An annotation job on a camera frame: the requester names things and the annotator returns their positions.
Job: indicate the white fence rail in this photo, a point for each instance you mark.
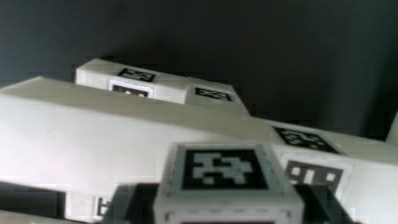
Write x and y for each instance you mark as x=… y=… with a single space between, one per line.
x=18 y=218
x=391 y=138

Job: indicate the white leg with marker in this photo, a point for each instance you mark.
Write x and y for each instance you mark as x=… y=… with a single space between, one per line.
x=224 y=186

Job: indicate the white chair back frame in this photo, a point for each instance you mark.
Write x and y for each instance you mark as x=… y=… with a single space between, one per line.
x=85 y=138

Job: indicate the white front fence rail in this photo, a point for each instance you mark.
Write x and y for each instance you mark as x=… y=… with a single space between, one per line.
x=18 y=218

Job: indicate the white chair leg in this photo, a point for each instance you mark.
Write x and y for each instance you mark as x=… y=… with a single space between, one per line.
x=85 y=206

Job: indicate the white chair seat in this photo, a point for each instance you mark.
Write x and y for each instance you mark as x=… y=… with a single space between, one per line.
x=146 y=83

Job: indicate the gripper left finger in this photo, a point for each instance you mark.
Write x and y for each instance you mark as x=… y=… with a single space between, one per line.
x=130 y=210

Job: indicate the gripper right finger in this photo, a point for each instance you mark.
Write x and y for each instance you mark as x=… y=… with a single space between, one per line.
x=323 y=211

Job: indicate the white right fence rail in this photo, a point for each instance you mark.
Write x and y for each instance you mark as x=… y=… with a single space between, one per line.
x=391 y=138

